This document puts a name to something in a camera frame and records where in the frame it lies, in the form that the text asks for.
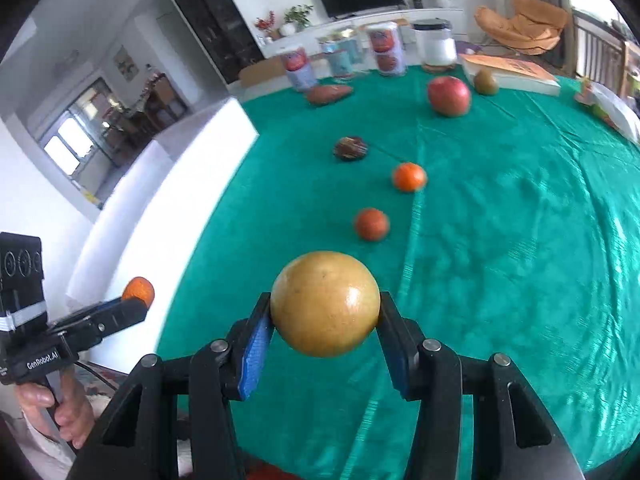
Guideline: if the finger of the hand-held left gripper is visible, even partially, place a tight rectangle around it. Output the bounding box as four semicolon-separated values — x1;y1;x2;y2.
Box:
59;297;125;326
46;299;149;357

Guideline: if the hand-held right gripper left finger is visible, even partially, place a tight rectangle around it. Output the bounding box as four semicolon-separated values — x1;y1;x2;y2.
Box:
67;292;275;480

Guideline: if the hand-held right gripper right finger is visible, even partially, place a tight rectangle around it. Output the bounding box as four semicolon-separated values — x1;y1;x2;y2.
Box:
375;292;586;480

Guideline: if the bright orange tangerine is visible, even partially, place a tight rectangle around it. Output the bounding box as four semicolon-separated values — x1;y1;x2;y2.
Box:
121;276;156;308
392;162;428;193

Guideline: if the yellow-green citrus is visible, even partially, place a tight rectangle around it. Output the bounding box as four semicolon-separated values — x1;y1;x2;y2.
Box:
474;70;500;96
270;251;382;358

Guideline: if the sweet potato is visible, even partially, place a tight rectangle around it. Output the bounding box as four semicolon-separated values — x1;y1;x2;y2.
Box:
306;85;354;106

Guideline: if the person's left forearm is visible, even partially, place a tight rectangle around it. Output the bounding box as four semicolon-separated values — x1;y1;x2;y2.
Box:
0;410;81;480

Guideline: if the person's left hand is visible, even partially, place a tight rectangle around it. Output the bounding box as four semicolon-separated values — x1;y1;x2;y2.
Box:
16;374;97;452

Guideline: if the dark reddish tangerine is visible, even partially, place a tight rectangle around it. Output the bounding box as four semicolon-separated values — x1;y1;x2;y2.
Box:
354;207;391;241

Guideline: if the dried brown mushroom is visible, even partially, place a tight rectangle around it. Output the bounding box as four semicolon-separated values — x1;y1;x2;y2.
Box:
333;136;370;162

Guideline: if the red apple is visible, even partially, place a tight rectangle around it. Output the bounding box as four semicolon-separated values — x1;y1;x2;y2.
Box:
427;76;472;118

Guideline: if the cardboard box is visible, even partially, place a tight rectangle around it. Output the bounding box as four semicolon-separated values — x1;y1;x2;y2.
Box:
239;56;288;88

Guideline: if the red label tin can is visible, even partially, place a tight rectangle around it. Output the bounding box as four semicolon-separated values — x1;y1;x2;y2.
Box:
369;24;407;77
281;47;318;92

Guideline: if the glass jar gold lid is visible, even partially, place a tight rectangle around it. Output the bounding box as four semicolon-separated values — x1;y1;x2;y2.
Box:
320;35;362;78

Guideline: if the orange cover book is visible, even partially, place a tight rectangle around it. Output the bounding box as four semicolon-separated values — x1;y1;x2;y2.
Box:
459;54;562;97

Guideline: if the black display cabinet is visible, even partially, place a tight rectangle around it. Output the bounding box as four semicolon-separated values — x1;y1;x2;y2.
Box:
161;0;265;85

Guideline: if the white plastic jar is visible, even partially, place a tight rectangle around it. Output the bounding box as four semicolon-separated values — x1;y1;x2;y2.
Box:
412;19;457;67

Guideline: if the red flower arrangement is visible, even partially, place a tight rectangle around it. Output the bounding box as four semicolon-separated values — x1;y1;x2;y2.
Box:
255;11;277;41

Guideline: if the white plastic bag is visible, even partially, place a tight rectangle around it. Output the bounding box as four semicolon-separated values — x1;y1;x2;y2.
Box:
575;77;640;143

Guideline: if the potted plant white vase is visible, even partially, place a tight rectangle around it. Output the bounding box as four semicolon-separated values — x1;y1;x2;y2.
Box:
282;5;315;36

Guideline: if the orange papasan chair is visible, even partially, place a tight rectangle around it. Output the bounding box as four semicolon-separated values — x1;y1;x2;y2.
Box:
474;0;570;56

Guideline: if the wooden bench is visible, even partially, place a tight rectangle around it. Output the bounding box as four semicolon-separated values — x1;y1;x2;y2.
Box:
572;7;640;98

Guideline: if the black cable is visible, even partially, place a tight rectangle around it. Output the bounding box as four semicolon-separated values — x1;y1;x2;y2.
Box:
74;359;121;393

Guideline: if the framed wall picture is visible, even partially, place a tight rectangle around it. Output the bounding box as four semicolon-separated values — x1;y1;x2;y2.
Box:
114;45;138;81

